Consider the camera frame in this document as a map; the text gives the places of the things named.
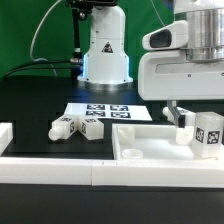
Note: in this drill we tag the white square tabletop part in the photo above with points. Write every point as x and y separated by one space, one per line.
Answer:
161 142

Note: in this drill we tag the white sheet with tags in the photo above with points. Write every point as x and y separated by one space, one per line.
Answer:
110 111

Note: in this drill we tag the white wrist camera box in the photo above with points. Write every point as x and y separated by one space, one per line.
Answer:
173 36

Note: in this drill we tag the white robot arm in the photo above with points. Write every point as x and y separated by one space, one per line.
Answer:
107 66

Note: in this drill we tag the white left fence wall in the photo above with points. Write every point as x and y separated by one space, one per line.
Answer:
6 135

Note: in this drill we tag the white fence wall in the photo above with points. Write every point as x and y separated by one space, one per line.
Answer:
6 135
205 174

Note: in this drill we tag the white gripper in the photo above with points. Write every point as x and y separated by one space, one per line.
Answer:
167 75

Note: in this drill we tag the white front fence wall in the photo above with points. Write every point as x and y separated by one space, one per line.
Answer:
205 174

